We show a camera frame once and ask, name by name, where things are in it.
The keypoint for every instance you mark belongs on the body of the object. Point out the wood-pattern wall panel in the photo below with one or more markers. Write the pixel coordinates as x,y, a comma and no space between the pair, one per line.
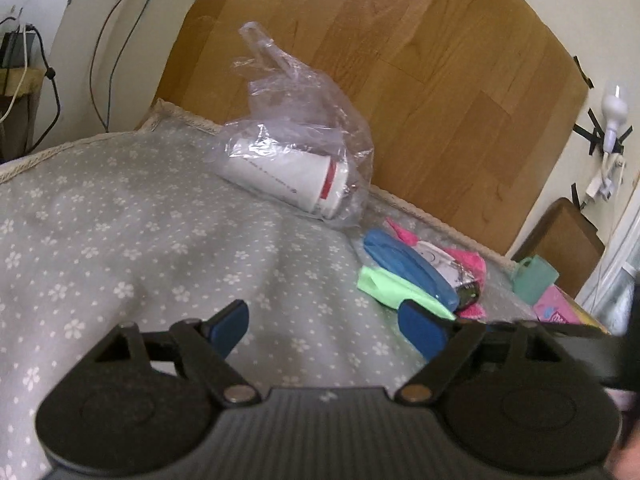
470,102

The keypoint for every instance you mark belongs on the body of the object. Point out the white power strip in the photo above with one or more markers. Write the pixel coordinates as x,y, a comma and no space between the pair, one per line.
608,178

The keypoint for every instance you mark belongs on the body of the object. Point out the black electronic device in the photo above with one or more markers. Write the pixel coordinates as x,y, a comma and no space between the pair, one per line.
18,46

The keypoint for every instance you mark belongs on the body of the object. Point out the brown cardboard sheet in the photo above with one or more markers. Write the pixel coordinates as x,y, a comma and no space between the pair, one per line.
568,241

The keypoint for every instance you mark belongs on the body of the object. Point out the teal plastic mug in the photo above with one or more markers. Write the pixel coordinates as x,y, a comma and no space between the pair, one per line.
532,277

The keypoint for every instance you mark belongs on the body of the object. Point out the white smiley packet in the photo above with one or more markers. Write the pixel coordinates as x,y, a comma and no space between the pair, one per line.
461,280

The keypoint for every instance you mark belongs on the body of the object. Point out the clear plastic bag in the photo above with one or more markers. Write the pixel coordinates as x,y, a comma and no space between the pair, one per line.
290,102

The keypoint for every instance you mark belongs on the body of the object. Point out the white paper cup stack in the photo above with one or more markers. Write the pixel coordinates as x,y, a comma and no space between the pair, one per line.
313,183

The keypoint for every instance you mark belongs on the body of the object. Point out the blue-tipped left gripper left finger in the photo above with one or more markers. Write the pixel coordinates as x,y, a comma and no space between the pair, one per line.
203,348

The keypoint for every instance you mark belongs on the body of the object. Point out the green soft cloth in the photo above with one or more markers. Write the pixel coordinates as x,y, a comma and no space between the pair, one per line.
391,291

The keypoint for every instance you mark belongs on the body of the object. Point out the blue plastic case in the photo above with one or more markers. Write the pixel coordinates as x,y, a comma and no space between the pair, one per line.
398,258

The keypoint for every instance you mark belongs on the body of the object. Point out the grey floral bedsheet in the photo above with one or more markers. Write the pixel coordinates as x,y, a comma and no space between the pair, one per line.
135,226

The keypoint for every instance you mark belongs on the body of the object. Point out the pink soft cloth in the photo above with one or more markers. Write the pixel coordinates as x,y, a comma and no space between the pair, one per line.
470,260

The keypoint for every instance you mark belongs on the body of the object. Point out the frosted glass sliding door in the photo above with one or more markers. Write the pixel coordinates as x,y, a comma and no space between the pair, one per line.
607,294

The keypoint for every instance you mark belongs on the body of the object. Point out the pink gold-lined tin box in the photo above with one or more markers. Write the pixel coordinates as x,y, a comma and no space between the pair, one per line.
554,306

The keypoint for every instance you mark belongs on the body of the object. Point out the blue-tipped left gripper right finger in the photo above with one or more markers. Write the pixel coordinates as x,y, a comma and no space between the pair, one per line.
446,345

